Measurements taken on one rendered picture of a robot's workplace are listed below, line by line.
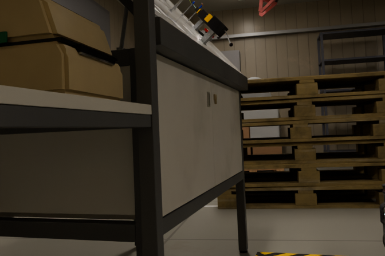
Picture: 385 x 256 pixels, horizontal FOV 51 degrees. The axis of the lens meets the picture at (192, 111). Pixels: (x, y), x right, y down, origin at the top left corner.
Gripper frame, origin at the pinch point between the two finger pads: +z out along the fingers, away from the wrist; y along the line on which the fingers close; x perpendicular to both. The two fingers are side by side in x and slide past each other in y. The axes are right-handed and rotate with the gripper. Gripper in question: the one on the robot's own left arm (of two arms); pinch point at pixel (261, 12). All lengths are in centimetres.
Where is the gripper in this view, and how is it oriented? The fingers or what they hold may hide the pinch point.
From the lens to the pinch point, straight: 159.8
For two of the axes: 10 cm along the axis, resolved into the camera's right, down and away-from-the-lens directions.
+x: 8.7, 4.5, -1.9
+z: -4.5, 8.9, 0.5
